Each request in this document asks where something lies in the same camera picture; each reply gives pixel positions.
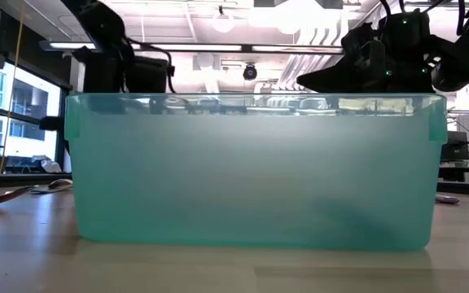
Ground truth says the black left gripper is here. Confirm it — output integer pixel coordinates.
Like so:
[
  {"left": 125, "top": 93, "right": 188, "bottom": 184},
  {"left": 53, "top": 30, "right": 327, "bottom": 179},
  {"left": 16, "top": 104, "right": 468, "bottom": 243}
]
[{"left": 125, "top": 55, "right": 169, "bottom": 94}]

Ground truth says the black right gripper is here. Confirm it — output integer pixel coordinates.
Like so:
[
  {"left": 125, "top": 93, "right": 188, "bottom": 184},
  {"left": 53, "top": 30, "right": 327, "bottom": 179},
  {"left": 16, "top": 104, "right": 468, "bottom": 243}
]
[{"left": 297, "top": 8, "right": 437, "bottom": 94}]

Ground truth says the purple-handled silver spoon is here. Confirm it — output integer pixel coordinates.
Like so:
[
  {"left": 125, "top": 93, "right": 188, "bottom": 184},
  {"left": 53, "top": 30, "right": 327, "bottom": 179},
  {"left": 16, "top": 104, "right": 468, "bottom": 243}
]
[{"left": 434, "top": 194, "right": 461, "bottom": 206}]

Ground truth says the white ceiling lamp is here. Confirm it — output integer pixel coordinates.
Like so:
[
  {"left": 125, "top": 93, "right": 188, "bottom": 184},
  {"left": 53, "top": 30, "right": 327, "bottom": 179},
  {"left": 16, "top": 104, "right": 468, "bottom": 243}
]
[{"left": 211, "top": 5, "right": 236, "bottom": 34}]

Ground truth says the dark computer monitor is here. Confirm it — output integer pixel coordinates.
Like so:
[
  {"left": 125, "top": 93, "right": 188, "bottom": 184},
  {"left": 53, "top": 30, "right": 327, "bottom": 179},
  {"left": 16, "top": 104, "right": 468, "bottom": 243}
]
[{"left": 440, "top": 130, "right": 469, "bottom": 163}]

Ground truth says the teal plastic bin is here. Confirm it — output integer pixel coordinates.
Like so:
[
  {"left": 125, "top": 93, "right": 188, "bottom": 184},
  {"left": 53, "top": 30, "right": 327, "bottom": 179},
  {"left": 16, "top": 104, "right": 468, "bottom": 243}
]
[{"left": 64, "top": 92, "right": 449, "bottom": 252}]

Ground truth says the overhead frame beam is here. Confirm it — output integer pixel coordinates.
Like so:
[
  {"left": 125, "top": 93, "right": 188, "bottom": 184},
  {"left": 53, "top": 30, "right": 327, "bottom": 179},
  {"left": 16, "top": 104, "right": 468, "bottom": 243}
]
[{"left": 38, "top": 39, "right": 346, "bottom": 57}]

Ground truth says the black overhead camera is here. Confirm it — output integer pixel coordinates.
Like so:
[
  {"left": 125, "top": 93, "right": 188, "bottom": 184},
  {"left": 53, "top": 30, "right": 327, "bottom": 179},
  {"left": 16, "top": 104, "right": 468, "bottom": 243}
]
[{"left": 242, "top": 62, "right": 259, "bottom": 82}]

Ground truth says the yellow cable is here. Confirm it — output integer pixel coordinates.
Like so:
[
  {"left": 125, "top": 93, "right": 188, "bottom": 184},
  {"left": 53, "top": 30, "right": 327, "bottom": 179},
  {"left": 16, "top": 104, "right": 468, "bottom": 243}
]
[{"left": 0, "top": 0, "right": 26, "bottom": 176}]

